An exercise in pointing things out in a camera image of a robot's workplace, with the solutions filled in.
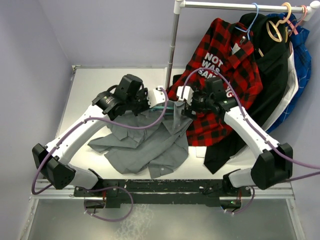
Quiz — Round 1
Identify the grey button-up shirt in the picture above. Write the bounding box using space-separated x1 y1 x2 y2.
88 101 192 179

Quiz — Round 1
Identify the teal plastic hanger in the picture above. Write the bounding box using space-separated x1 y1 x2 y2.
149 106 174 115

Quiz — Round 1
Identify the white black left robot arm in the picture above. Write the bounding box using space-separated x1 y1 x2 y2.
31 74 150 196

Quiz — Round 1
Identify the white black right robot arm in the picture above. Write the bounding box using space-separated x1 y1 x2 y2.
176 78 293 196

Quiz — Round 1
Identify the red black plaid shirt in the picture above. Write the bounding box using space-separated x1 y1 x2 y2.
167 18 263 147

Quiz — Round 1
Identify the white hanging shirt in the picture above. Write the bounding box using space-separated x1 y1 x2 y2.
247 42 298 133

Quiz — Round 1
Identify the black hanging shirt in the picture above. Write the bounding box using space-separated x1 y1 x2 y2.
172 12 292 175

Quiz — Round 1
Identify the blue checked shirt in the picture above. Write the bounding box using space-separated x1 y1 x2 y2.
264 14 312 133

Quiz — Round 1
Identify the pink plastic hanger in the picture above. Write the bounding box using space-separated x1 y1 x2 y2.
286 5 308 36

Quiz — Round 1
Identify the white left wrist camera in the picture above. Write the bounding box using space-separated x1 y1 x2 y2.
147 85 166 108

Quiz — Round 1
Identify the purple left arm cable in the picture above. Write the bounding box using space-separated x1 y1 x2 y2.
31 87 169 195

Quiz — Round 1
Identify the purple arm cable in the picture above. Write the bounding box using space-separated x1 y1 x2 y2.
181 67 320 183
31 87 169 195

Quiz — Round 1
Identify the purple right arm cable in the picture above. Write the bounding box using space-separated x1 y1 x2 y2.
181 67 320 183

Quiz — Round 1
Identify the light blue wire hanger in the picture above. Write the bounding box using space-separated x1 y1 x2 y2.
234 2 259 41

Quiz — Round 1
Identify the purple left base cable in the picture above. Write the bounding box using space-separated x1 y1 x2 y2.
83 182 135 222

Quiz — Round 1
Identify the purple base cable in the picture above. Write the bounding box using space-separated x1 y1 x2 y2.
83 182 135 222
223 186 256 216

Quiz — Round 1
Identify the silver clothes rack frame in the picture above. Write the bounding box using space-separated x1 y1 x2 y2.
159 0 320 88

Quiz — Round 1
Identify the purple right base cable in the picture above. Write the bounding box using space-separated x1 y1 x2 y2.
223 186 256 216

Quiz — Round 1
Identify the aluminium extrusion rail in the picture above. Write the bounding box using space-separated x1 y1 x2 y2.
28 179 295 201

